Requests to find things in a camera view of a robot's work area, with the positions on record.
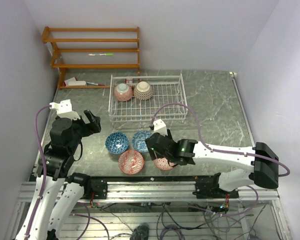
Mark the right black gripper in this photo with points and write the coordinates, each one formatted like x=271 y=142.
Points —
x=154 y=155

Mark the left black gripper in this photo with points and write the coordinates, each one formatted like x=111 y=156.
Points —
x=89 y=128

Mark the red circle pattern bowl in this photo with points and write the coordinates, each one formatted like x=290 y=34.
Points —
x=161 y=163

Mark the red swirl pattern bowl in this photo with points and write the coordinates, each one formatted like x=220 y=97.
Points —
x=131 y=162

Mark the pink floral pattern bowl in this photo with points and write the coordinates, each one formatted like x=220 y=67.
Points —
x=123 y=92

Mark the brown lattice pattern bowl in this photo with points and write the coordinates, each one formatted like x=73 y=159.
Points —
x=143 y=91

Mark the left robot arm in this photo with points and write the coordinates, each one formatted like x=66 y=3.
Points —
x=56 y=192

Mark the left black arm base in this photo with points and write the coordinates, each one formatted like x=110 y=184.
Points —
x=99 y=189

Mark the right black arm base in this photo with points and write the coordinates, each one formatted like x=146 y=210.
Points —
x=209 y=190

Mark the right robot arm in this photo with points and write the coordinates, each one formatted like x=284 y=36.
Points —
x=223 y=168

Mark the wooden shelf rack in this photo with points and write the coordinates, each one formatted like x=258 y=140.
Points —
x=57 y=61

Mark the blue wave pattern bowl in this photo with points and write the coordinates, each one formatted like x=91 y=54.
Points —
x=138 y=141

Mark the blue triangle pattern bowl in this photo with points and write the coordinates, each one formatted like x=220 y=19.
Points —
x=117 y=143

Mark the pink white marker pen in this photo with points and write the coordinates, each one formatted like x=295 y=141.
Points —
x=95 y=84

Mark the white eraser block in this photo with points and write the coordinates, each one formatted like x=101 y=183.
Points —
x=74 y=82

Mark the small red white box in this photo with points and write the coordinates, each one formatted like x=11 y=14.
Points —
x=129 y=80

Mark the green white marker pen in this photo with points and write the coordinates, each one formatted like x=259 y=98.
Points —
x=100 y=54

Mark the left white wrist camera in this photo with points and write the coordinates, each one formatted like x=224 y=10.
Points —
x=64 y=109

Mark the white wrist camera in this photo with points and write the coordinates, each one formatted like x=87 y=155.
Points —
x=158 y=126
x=64 y=109

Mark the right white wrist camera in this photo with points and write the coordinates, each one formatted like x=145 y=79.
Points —
x=158 y=126

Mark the white wire dish rack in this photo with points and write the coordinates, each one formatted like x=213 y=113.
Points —
x=167 y=89

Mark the aluminium rail frame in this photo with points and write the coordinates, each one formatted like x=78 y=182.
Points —
x=155 y=190

